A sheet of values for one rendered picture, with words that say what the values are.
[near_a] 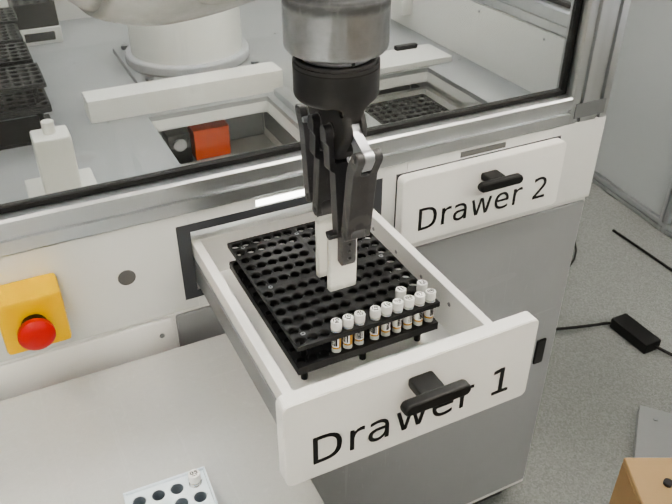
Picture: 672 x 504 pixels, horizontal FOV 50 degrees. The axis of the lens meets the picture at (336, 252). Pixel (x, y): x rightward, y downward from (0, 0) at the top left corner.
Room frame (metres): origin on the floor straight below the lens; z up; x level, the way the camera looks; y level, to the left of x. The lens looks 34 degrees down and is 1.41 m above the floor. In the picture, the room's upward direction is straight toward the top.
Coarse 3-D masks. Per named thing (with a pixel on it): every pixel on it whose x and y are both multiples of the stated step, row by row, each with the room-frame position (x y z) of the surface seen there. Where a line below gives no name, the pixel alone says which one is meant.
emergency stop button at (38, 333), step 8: (32, 320) 0.62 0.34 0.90; (40, 320) 0.62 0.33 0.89; (48, 320) 0.63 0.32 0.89; (24, 328) 0.61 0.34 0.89; (32, 328) 0.61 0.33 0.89; (40, 328) 0.62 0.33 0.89; (48, 328) 0.62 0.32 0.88; (24, 336) 0.61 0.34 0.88; (32, 336) 0.61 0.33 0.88; (40, 336) 0.62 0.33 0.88; (48, 336) 0.62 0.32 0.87; (24, 344) 0.61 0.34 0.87; (32, 344) 0.61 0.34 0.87; (40, 344) 0.61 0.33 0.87; (48, 344) 0.62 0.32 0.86
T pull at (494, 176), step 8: (488, 176) 0.93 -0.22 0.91; (496, 176) 0.93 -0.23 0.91; (504, 176) 0.93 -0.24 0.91; (512, 176) 0.93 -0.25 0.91; (520, 176) 0.93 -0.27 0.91; (480, 184) 0.91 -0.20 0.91; (488, 184) 0.90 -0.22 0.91; (496, 184) 0.91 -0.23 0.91; (504, 184) 0.92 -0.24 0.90; (512, 184) 0.92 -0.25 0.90
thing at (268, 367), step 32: (256, 224) 0.83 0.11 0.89; (288, 224) 0.84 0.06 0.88; (384, 224) 0.83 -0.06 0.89; (224, 256) 0.80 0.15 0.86; (416, 256) 0.75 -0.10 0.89; (224, 288) 0.68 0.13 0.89; (448, 288) 0.68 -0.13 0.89; (224, 320) 0.67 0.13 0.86; (256, 320) 0.69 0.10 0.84; (448, 320) 0.67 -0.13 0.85; (480, 320) 0.62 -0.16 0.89; (256, 352) 0.57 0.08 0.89; (384, 352) 0.64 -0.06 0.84; (256, 384) 0.57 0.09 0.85; (288, 384) 0.52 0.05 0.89
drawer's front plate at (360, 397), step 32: (512, 320) 0.58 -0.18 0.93; (416, 352) 0.53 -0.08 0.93; (448, 352) 0.54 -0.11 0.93; (480, 352) 0.55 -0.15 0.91; (512, 352) 0.57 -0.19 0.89; (320, 384) 0.49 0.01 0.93; (352, 384) 0.49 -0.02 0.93; (384, 384) 0.50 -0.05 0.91; (480, 384) 0.56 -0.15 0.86; (512, 384) 0.58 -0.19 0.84; (288, 416) 0.46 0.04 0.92; (320, 416) 0.47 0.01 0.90; (352, 416) 0.49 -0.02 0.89; (384, 416) 0.51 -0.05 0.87; (448, 416) 0.54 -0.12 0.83; (288, 448) 0.46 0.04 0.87; (320, 448) 0.47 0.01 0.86; (384, 448) 0.51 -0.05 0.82; (288, 480) 0.46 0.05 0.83
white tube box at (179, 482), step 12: (204, 468) 0.50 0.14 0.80; (168, 480) 0.48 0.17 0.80; (180, 480) 0.49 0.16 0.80; (204, 480) 0.49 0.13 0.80; (132, 492) 0.47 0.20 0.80; (144, 492) 0.47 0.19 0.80; (156, 492) 0.47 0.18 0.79; (168, 492) 0.47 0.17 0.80; (180, 492) 0.48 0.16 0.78; (192, 492) 0.47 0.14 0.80; (204, 492) 0.47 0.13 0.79
